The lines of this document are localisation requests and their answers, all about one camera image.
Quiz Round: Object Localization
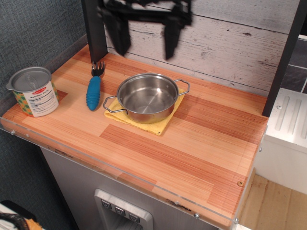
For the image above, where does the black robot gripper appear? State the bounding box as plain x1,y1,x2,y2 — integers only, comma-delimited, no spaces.
97,0,192,60

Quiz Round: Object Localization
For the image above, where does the blue handled metal fork spatula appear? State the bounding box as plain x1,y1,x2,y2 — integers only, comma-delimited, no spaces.
86,61,105,111

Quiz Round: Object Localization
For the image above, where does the stainless steel pot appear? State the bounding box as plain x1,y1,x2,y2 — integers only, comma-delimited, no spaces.
103,73,190,124

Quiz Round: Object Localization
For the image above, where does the toy food can container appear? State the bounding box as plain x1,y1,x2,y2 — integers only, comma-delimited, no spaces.
6,67,59,117

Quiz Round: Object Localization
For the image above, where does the yellow folded cloth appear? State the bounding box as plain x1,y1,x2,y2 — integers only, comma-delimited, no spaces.
104,95,185,136

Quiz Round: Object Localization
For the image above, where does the grey toy fridge cabinet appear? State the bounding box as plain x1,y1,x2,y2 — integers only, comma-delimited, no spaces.
41,148,216,230

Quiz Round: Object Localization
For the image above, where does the clear acrylic edge guard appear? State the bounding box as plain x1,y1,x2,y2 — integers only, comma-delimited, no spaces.
2,113,267,230

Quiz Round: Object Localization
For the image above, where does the silver dispenser button panel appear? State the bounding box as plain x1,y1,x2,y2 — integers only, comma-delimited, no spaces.
94,189,154,230

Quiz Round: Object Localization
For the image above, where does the white toy sink unit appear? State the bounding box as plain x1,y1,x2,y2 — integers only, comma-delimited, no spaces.
254,35,307,194

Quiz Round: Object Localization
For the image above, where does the orange sponge piece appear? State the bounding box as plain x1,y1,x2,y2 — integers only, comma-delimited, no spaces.
25,219,43,230

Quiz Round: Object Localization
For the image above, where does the dark right shelf post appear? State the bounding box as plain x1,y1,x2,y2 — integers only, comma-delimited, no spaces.
262,0,307,117

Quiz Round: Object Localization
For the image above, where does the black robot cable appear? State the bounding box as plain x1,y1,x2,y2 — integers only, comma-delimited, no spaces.
0,212,29,230

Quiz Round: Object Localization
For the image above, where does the white frame bottom left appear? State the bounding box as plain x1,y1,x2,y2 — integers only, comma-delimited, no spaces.
0,204,18,230

